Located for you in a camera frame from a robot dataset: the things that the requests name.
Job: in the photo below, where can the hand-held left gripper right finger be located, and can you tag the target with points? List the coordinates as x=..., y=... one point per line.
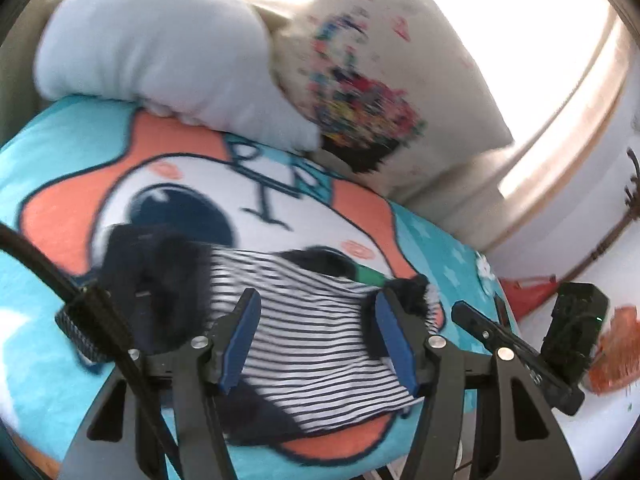
x=395, y=345

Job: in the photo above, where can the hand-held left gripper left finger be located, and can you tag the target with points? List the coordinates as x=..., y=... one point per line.
x=240, y=340

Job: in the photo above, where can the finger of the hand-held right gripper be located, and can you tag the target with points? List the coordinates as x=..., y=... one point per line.
x=480, y=322

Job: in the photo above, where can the striped navy and white pants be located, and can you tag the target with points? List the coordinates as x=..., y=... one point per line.
x=310, y=320

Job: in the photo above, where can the orange blurred object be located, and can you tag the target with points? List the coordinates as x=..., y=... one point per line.
x=617, y=355

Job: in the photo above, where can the red object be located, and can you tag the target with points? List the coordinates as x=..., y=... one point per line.
x=527, y=297

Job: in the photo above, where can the dark branch decoration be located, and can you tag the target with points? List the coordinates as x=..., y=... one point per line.
x=612, y=230

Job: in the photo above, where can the printed cartoon blanket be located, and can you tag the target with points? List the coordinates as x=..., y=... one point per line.
x=65, y=160

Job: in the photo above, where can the floral print cushion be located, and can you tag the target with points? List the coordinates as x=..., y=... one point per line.
x=385, y=60

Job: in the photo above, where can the grey plush pillow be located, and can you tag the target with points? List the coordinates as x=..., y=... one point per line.
x=150, y=35

